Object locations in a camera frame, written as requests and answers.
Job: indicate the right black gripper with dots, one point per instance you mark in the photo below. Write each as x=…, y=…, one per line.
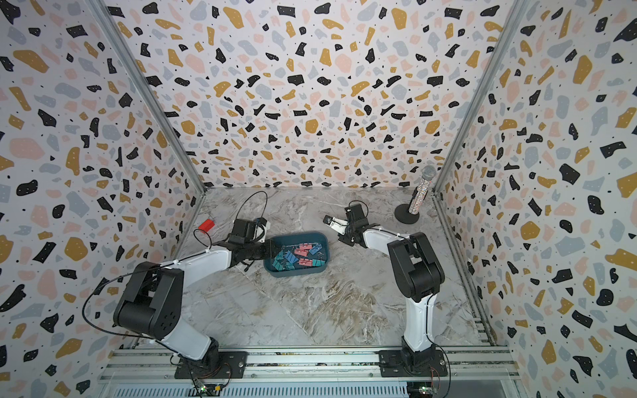
x=342, y=238

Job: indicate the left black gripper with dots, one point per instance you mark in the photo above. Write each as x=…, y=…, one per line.
x=269, y=249

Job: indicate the teal plastic storage box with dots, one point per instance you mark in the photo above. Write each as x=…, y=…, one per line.
x=298, y=254

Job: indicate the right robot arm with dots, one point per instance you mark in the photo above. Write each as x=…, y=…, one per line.
x=418, y=275

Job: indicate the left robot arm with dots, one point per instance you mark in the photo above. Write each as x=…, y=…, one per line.
x=151, y=304

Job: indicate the glitter microphone on black stand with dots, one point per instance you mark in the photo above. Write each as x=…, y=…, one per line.
x=410, y=213

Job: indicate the red small block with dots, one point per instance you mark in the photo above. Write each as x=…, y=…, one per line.
x=207, y=225

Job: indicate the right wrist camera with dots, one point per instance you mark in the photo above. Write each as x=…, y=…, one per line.
x=356, y=217

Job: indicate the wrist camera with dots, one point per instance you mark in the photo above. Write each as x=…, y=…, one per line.
x=246, y=231
x=356, y=217

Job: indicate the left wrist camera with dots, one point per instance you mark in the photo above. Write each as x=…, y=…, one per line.
x=246, y=231

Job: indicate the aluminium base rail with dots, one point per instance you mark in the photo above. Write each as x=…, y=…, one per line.
x=315, y=372

